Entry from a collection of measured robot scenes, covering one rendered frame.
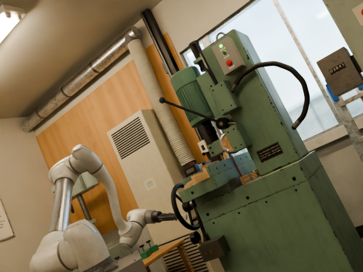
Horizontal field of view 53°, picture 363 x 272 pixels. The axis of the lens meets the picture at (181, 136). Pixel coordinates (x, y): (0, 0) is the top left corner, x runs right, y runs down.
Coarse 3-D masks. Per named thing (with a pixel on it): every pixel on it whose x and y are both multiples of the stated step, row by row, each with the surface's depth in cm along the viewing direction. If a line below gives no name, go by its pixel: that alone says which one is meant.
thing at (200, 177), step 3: (195, 174) 165; (198, 174) 168; (201, 174) 170; (204, 174) 172; (192, 177) 165; (195, 177) 164; (198, 177) 167; (201, 177) 169; (204, 177) 171; (192, 180) 165; (195, 180) 164; (198, 180) 165; (201, 180) 168; (195, 183) 164
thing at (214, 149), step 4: (212, 144) 199; (216, 144) 198; (208, 148) 201; (212, 148) 200; (216, 148) 198; (220, 148) 197; (212, 152) 199; (216, 152) 199; (220, 152) 197; (212, 156) 200
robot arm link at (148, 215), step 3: (147, 210) 240; (150, 210) 239; (153, 210) 238; (147, 213) 237; (150, 213) 236; (144, 216) 237; (147, 216) 236; (150, 216) 235; (144, 219) 237; (147, 219) 236; (150, 219) 235; (147, 222) 237; (150, 222) 236; (153, 222) 237
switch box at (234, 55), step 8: (224, 40) 177; (232, 40) 180; (216, 48) 179; (232, 48) 175; (216, 56) 180; (224, 56) 178; (232, 56) 176; (240, 56) 179; (224, 64) 178; (232, 64) 176; (240, 64) 174; (224, 72) 178; (232, 72) 180
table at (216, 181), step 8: (232, 168) 192; (240, 168) 201; (248, 168) 210; (216, 176) 173; (224, 176) 180; (232, 176) 188; (200, 184) 174; (208, 184) 172; (216, 184) 170; (224, 184) 176; (184, 192) 178; (192, 192) 176; (200, 192) 174; (208, 192) 172; (184, 200) 179
